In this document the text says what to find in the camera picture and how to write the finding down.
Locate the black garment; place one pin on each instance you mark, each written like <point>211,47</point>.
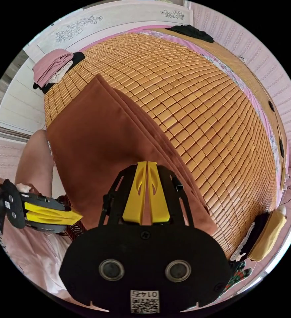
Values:
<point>192,31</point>

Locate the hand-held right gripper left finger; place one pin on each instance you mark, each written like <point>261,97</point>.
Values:
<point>131,198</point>

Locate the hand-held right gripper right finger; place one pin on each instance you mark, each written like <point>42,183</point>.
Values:
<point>160,201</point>

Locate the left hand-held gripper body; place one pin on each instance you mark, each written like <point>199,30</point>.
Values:
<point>13,198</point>

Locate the white cupboard with flower drawings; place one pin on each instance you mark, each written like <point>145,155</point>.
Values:
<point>36,82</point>

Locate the pile of clothes with yellow garment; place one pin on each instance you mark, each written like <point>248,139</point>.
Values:
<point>267,236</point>

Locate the red striped cloth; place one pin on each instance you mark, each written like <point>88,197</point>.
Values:
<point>73,229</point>

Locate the green red patterned cloth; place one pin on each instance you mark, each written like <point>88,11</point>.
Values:
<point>237,274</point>

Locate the bed with woven mat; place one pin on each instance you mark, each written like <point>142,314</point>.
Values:
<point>197,111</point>

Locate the person's body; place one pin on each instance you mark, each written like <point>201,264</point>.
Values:
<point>33,159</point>

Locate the pile of clothes with pink garment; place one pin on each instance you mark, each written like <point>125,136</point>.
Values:
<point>51,65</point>

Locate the brown long pants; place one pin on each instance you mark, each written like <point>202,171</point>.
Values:
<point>105,154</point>

